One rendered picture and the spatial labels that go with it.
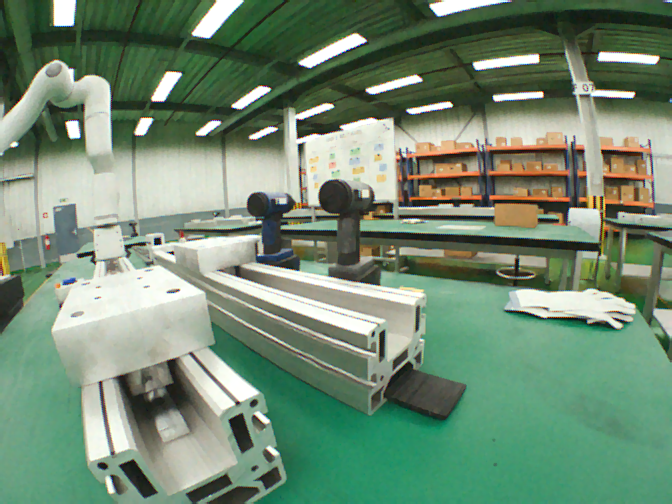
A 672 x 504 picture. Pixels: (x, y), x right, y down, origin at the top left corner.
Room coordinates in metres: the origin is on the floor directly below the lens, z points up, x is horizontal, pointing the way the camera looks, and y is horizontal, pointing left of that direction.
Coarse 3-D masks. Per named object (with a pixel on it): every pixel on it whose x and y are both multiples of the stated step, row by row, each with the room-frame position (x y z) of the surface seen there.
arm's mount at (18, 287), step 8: (8, 280) 0.39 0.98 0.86; (16, 280) 0.46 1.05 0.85; (0, 288) 0.33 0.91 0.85; (8, 288) 0.38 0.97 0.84; (16, 288) 0.44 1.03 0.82; (0, 296) 0.33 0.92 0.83; (8, 296) 0.37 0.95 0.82; (16, 296) 0.43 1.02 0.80; (0, 304) 0.32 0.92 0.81; (8, 304) 0.36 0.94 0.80; (0, 312) 0.31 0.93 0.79
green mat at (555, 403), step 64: (448, 320) 0.36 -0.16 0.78; (512, 320) 0.33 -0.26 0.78; (576, 320) 0.28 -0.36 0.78; (640, 320) 0.21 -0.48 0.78; (0, 384) 0.11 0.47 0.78; (64, 384) 0.17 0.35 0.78; (256, 384) 0.23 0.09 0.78; (512, 384) 0.19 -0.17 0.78; (576, 384) 0.15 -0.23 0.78; (640, 384) 0.11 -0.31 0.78; (0, 448) 0.04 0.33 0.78; (64, 448) 0.09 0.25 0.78; (320, 448) 0.15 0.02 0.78; (384, 448) 0.14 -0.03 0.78; (448, 448) 0.13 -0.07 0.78; (512, 448) 0.11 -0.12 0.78; (576, 448) 0.09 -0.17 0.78; (640, 448) 0.05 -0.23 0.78
